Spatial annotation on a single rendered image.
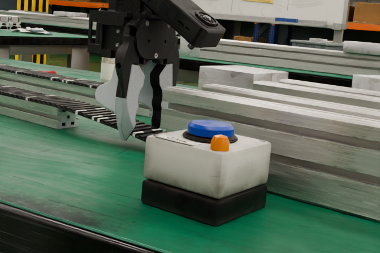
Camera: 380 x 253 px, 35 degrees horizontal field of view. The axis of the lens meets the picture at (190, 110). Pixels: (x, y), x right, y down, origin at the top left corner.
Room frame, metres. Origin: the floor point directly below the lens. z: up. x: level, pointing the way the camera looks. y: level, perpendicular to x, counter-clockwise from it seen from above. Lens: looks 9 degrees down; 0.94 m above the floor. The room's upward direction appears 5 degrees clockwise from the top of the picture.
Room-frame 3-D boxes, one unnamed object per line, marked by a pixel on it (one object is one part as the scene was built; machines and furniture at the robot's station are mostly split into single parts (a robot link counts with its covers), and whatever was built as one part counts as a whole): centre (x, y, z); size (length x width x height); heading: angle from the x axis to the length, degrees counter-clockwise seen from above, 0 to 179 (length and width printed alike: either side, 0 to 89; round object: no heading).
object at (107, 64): (1.29, 0.18, 0.84); 0.04 x 0.04 x 0.12
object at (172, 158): (0.51, -0.02, 0.81); 0.10 x 0.08 x 0.06; 144
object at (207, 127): (0.51, -0.02, 0.84); 0.04 x 0.04 x 0.02
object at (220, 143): (0.46, -0.03, 0.85); 0.02 x 0.02 x 0.01
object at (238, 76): (0.85, -0.07, 0.83); 0.12 x 0.09 x 0.10; 144
